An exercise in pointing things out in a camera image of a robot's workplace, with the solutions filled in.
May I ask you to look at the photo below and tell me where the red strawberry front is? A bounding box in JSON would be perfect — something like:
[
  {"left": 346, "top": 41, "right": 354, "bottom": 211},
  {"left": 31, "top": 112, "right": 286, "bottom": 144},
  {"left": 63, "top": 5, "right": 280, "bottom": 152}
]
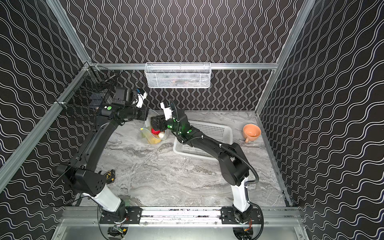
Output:
[{"left": 151, "top": 129, "right": 161, "bottom": 135}]

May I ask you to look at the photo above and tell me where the clear zip top bag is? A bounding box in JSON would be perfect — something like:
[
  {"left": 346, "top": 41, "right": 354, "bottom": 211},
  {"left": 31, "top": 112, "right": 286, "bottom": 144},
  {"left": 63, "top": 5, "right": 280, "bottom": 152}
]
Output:
[{"left": 140, "top": 110, "right": 170, "bottom": 145}]

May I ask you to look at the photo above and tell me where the white plastic perforated basket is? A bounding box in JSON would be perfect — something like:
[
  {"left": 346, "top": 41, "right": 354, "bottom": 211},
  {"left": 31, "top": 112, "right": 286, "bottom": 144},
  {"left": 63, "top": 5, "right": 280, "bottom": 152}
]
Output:
[{"left": 173, "top": 119, "right": 234, "bottom": 161}]

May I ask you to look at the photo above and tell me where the yellow potato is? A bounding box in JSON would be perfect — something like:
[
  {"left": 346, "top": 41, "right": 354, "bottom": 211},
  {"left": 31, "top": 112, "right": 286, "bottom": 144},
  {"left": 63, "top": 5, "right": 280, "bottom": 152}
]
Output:
[{"left": 148, "top": 138, "right": 162, "bottom": 145}]

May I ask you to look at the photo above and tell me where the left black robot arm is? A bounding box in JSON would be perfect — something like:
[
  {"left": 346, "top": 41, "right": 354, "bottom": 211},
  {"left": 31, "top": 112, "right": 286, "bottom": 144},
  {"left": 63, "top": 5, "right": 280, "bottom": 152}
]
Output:
[{"left": 57, "top": 88, "right": 148, "bottom": 224}]

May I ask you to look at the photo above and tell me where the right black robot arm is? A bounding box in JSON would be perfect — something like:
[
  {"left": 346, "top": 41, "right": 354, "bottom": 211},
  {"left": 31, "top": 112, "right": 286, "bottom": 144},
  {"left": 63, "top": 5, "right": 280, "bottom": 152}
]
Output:
[{"left": 150, "top": 108, "right": 260, "bottom": 224}]

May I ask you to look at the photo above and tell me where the black yellow tape measure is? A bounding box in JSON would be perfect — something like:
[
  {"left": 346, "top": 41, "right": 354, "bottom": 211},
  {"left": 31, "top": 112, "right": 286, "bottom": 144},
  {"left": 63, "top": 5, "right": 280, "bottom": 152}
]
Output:
[{"left": 104, "top": 170, "right": 116, "bottom": 185}]

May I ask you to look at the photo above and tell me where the orange ceramic cup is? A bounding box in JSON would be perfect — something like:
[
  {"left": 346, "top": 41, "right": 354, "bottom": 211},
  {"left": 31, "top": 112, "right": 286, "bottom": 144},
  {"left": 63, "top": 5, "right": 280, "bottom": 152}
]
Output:
[{"left": 243, "top": 124, "right": 262, "bottom": 143}]

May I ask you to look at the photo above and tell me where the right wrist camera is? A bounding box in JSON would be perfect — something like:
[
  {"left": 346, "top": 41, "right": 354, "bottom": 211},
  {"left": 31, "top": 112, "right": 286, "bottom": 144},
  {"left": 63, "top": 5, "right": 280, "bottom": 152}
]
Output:
[{"left": 161, "top": 102, "right": 173, "bottom": 121}]

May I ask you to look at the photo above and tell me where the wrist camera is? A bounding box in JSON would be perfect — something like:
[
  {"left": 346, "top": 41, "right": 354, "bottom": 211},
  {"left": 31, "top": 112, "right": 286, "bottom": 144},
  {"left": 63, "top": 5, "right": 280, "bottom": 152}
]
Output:
[
  {"left": 161, "top": 102, "right": 173, "bottom": 121},
  {"left": 136, "top": 89, "right": 148, "bottom": 108}
]

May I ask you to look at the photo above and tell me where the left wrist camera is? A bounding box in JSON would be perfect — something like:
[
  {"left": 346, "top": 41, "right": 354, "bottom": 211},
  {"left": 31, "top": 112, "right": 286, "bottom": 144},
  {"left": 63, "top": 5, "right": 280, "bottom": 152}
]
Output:
[{"left": 136, "top": 89, "right": 148, "bottom": 108}]

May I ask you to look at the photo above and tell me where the black wire wall basket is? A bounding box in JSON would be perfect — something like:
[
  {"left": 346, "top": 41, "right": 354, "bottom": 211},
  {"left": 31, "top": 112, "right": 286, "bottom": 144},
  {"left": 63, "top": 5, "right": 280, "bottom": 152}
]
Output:
[{"left": 63, "top": 67, "right": 117, "bottom": 121}]

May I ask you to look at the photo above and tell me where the white wire wall basket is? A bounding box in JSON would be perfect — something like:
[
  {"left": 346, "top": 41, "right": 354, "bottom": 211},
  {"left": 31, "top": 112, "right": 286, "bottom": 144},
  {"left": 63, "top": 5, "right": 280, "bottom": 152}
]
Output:
[{"left": 145, "top": 62, "right": 212, "bottom": 89}]

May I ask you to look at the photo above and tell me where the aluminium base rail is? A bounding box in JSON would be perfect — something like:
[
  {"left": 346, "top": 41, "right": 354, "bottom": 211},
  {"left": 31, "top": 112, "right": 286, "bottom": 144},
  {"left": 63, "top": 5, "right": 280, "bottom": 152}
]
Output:
[{"left": 60, "top": 207, "right": 301, "bottom": 228}]

